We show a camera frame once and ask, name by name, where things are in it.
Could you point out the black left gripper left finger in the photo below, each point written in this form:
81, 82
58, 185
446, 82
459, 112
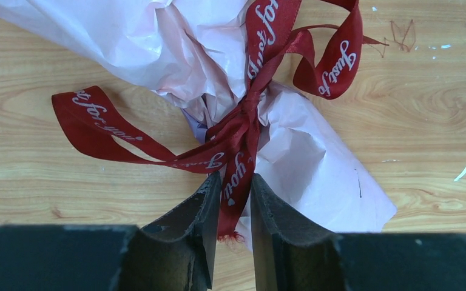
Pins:
177, 250

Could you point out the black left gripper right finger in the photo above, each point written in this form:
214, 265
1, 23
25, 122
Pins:
291, 252

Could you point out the dark red printed ribbon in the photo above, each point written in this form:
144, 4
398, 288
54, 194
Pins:
94, 127

